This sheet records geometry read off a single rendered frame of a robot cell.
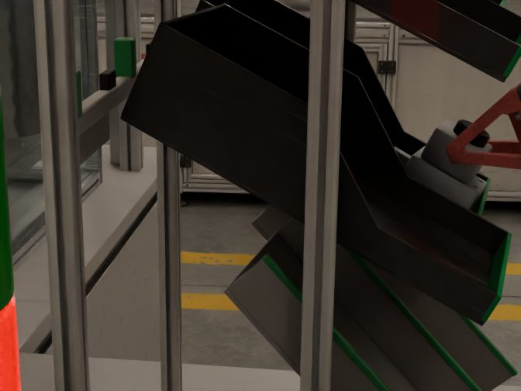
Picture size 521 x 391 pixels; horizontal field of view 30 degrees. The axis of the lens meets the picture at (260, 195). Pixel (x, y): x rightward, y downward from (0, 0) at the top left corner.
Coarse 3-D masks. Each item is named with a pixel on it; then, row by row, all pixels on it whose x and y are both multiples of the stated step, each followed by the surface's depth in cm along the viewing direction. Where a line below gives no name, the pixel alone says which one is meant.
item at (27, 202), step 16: (0, 0) 150; (80, 0) 190; (0, 16) 150; (80, 16) 190; (0, 32) 150; (80, 32) 191; (0, 48) 151; (80, 48) 191; (0, 64) 151; (16, 64) 158; (80, 64) 192; (16, 80) 158; (16, 96) 159; (16, 112) 159; (16, 128) 159; (16, 144) 160; (32, 144) 167; (16, 160) 160; (32, 160) 167; (16, 176) 160; (32, 176) 168; (16, 192) 161; (32, 192) 168; (16, 208) 161; (32, 208) 168; (16, 224) 161; (32, 224) 169; (16, 240) 162
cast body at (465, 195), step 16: (448, 128) 81; (464, 128) 80; (432, 144) 80; (480, 144) 80; (400, 160) 83; (416, 160) 81; (432, 160) 81; (448, 160) 80; (416, 176) 81; (432, 176) 81; (448, 176) 80; (464, 176) 80; (448, 192) 81; (464, 192) 80; (480, 192) 81
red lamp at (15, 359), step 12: (12, 300) 24; (0, 312) 23; (12, 312) 23; (0, 324) 22; (12, 324) 23; (0, 336) 22; (12, 336) 23; (0, 348) 23; (12, 348) 23; (0, 360) 23; (12, 360) 23; (0, 372) 23; (12, 372) 23; (0, 384) 23; (12, 384) 23
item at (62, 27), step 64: (64, 0) 59; (320, 0) 57; (64, 64) 60; (320, 64) 58; (64, 128) 62; (320, 128) 60; (64, 192) 63; (320, 192) 61; (64, 256) 65; (320, 256) 63; (64, 320) 66; (320, 320) 64; (64, 384) 67; (320, 384) 65
